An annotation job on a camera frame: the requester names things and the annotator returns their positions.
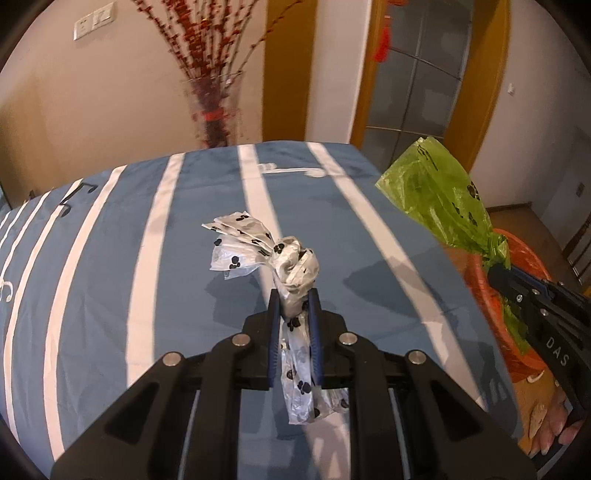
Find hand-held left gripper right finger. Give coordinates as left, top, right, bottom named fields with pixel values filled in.
left=308, top=288, right=539, bottom=480

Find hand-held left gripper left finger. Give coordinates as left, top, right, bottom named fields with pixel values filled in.
left=50, top=290, right=282, bottom=480

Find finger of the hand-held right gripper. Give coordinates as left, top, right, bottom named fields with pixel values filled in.
left=487, top=263, right=543, bottom=319
left=508, top=268, right=555, bottom=289

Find orange plastic basket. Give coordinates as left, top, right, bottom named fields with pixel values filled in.
left=443, top=228, right=561, bottom=381

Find clear plastic bag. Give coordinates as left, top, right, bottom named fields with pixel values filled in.
left=202, top=211, right=349, bottom=425

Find green paw-print plastic bag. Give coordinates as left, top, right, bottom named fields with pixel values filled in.
left=375, top=137, right=529, bottom=354

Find person's right hand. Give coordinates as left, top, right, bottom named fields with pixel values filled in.
left=526, top=392, right=585, bottom=457

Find wooden stair railing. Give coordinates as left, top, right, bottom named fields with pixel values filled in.
left=563, top=217, right=591, bottom=287

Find blue white-striped blanket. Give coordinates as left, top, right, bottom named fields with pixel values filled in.
left=0, top=141, right=522, bottom=480

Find frosted glass door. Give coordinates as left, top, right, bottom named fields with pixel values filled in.
left=365, top=0, right=474, bottom=162

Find glass vase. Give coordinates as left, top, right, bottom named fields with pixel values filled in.
left=182, top=71, right=245, bottom=149

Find red berry branches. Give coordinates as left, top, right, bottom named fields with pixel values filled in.
left=131, top=0, right=305, bottom=84

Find wooden door frame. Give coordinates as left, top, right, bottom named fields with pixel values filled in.
left=348, top=0, right=511, bottom=185

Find wooden wall panel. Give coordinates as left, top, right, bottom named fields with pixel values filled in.
left=263, top=0, right=319, bottom=144

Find red tasselled wall decoration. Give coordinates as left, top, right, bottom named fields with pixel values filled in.
left=373, top=0, right=407, bottom=63

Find white wall switch plate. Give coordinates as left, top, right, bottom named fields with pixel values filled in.
left=73, top=2, right=116, bottom=41

